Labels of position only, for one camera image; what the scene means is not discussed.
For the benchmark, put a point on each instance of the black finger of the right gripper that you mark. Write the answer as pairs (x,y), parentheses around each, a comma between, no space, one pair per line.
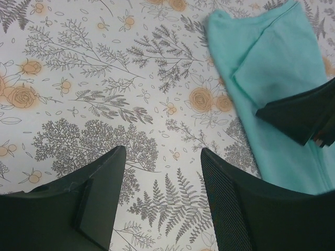
(305,116)

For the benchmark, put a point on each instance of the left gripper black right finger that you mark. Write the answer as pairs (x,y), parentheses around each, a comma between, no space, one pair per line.
(251,214)

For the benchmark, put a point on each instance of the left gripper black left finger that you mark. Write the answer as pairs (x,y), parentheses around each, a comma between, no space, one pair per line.
(75,212)

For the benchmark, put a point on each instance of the teal t-shirt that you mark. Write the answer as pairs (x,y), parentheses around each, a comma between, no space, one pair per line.
(262,59)

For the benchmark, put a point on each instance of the floral patterned table mat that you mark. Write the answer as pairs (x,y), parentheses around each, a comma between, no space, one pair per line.
(80,77)

